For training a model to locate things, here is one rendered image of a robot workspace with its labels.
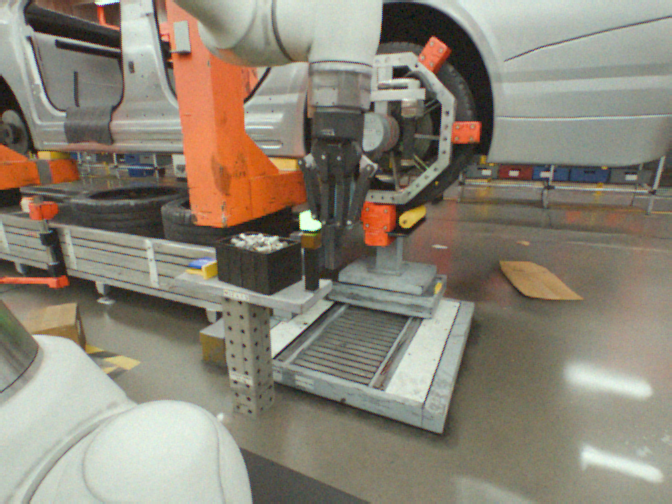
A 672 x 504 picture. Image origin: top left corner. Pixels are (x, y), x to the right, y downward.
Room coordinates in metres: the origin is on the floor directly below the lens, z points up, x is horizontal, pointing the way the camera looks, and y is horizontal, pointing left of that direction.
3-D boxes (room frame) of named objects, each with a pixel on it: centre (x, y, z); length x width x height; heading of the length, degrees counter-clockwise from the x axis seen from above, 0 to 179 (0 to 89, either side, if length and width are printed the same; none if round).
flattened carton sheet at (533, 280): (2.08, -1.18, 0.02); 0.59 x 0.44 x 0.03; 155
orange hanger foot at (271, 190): (1.73, 0.31, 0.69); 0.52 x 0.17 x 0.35; 155
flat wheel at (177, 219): (1.97, 0.58, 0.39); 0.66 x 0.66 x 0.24
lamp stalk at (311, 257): (0.92, 0.07, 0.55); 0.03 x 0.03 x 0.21; 65
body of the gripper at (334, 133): (0.58, 0.00, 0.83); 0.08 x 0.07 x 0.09; 63
